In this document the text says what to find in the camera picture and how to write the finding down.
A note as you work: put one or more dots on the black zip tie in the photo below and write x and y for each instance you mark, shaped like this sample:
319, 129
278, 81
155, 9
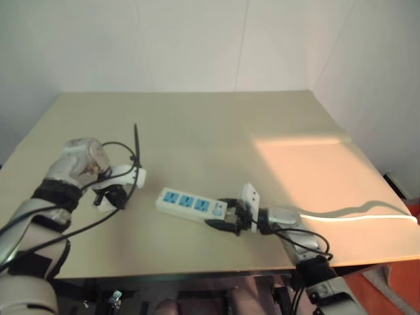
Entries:
136, 147

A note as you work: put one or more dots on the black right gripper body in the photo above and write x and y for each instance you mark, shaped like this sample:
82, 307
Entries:
240, 219

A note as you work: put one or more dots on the small silver clamp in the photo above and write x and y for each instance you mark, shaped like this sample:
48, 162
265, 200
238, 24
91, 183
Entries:
115, 298

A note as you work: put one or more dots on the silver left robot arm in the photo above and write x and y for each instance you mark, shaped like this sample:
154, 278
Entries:
39, 210

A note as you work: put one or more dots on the white charger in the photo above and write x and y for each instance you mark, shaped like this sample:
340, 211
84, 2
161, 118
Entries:
104, 206

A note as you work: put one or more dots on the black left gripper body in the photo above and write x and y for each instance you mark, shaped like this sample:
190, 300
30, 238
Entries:
117, 196

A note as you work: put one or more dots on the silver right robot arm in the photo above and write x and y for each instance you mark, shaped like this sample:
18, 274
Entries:
305, 243

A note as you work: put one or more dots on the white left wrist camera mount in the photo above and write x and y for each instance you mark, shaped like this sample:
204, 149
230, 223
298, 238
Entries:
126, 174

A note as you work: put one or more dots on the white power strip blue sockets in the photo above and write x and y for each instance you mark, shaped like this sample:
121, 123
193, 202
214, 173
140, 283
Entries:
187, 201

